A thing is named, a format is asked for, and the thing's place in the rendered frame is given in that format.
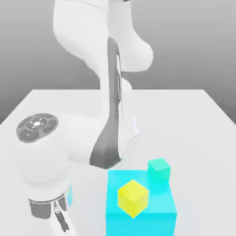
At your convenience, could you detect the small teal cube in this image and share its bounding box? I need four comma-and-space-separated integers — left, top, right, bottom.
147, 158, 171, 183

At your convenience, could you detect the large cyan box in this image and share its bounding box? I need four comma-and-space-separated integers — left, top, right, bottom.
106, 169, 177, 236

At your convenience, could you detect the small yellow cube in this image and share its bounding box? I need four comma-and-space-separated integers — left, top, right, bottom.
117, 179, 149, 219

